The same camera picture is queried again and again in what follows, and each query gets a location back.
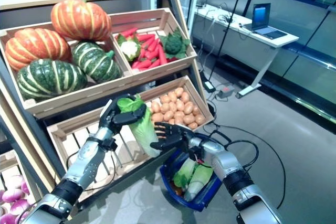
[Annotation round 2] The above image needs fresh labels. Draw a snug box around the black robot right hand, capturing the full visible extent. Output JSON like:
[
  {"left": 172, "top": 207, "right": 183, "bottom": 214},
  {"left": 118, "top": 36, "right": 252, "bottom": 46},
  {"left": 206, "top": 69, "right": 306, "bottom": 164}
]
[{"left": 150, "top": 121, "right": 196, "bottom": 154}]

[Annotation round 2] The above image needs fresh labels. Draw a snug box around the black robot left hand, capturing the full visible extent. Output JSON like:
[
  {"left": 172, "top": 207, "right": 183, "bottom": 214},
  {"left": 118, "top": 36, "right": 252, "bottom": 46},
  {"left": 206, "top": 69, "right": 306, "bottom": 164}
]
[{"left": 99, "top": 93, "right": 148, "bottom": 136}]

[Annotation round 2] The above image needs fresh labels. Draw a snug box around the napa cabbage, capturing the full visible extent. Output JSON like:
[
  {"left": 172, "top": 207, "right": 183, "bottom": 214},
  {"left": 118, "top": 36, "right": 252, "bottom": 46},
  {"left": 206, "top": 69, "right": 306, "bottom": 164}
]
[
  {"left": 117, "top": 93, "right": 161, "bottom": 158},
  {"left": 173, "top": 158, "right": 199, "bottom": 189},
  {"left": 183, "top": 165, "right": 214, "bottom": 201}
]

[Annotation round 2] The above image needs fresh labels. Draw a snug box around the blue plastic shopping basket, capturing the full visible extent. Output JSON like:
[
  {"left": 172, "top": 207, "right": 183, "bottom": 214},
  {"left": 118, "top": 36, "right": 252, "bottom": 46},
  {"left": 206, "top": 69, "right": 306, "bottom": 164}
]
[{"left": 159, "top": 132, "right": 224, "bottom": 212}]

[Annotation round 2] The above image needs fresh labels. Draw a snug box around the small wooden slat crate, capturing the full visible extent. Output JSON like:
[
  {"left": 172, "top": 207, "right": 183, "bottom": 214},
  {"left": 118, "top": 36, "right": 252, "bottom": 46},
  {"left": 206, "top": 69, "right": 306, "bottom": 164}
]
[
  {"left": 109, "top": 8, "right": 197, "bottom": 83},
  {"left": 139, "top": 75, "right": 215, "bottom": 133}
]

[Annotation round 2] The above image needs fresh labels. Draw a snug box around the wide wooden slat crate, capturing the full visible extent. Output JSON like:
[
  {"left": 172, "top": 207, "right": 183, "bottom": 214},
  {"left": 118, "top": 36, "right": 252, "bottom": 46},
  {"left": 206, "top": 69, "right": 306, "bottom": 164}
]
[
  {"left": 46, "top": 95, "right": 179, "bottom": 204},
  {"left": 0, "top": 20, "right": 133, "bottom": 120}
]

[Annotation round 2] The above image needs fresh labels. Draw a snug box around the small green striped pumpkin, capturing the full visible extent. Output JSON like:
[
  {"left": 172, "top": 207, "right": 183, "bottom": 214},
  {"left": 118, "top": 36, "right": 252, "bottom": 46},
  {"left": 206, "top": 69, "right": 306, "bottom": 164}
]
[{"left": 72, "top": 41, "right": 122, "bottom": 83}]

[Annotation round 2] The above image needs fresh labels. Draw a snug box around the grey box with red button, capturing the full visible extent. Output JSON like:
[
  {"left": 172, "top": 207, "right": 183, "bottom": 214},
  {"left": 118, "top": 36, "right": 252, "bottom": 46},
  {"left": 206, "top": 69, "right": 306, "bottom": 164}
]
[{"left": 216, "top": 84, "right": 235, "bottom": 99}]

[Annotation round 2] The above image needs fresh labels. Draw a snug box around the white cauliflower with leaves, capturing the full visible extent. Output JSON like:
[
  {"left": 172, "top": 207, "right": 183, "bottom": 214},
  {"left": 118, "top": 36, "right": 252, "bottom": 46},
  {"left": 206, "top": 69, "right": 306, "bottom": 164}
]
[{"left": 117, "top": 34, "right": 141, "bottom": 62}]

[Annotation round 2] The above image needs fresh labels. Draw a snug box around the large green striped pumpkin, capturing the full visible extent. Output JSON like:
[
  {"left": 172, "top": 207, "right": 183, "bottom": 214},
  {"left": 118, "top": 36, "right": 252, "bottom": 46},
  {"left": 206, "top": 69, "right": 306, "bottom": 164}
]
[{"left": 17, "top": 58, "right": 88, "bottom": 101}]

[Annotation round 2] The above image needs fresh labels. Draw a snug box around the green broccoli with leaves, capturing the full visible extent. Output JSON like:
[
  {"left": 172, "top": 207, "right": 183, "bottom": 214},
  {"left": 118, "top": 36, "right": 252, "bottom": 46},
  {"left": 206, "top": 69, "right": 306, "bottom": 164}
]
[{"left": 159, "top": 27, "right": 191, "bottom": 60}]

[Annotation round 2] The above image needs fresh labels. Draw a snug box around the orange striped pumpkin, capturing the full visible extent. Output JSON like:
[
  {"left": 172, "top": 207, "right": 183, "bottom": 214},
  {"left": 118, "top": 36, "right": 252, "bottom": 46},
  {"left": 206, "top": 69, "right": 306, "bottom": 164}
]
[
  {"left": 50, "top": 0, "right": 112, "bottom": 42},
  {"left": 4, "top": 28, "right": 72, "bottom": 72}
]

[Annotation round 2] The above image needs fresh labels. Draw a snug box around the black tripod stand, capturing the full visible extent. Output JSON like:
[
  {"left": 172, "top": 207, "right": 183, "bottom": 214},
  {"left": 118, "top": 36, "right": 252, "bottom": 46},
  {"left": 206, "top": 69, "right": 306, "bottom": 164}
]
[{"left": 207, "top": 0, "right": 247, "bottom": 83}]

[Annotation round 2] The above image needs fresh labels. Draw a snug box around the purple white turnip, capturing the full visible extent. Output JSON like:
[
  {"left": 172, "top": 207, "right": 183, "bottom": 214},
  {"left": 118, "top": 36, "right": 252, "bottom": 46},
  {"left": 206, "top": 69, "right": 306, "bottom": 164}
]
[
  {"left": 20, "top": 180, "right": 31, "bottom": 196},
  {"left": 2, "top": 188, "right": 24, "bottom": 204},
  {"left": 7, "top": 175, "right": 24, "bottom": 187},
  {"left": 9, "top": 199, "right": 32, "bottom": 216}
]

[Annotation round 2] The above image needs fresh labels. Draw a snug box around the wooden crate with turnips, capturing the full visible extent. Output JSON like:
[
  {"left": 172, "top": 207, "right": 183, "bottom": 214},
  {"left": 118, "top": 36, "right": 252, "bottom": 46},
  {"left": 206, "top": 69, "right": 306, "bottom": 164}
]
[{"left": 0, "top": 150, "right": 35, "bottom": 224}]

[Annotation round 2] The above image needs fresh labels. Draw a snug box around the white desk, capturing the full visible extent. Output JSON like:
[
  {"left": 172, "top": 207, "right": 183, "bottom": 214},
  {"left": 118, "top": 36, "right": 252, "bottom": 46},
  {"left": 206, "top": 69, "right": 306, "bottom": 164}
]
[{"left": 194, "top": 6, "right": 300, "bottom": 99}]

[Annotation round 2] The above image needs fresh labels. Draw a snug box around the open grey laptop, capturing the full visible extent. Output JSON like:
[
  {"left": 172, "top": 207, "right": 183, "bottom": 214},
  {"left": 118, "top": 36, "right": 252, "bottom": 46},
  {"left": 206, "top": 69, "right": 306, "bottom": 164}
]
[{"left": 243, "top": 3, "right": 289, "bottom": 40}]

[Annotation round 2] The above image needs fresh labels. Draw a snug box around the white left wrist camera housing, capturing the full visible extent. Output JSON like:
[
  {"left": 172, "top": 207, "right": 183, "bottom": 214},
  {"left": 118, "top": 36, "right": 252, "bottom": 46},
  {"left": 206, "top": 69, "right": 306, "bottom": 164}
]
[{"left": 99, "top": 101, "right": 113, "bottom": 124}]

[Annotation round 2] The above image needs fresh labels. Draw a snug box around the black floor cable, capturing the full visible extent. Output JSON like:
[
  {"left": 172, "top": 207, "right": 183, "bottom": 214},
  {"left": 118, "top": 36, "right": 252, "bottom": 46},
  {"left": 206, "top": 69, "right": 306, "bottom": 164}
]
[{"left": 203, "top": 123, "right": 287, "bottom": 209}]

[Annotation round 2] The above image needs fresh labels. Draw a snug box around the metal wall shelving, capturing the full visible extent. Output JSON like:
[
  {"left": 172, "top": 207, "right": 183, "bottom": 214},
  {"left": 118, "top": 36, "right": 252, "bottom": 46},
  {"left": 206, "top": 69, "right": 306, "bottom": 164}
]
[{"left": 244, "top": 0, "right": 336, "bottom": 125}]

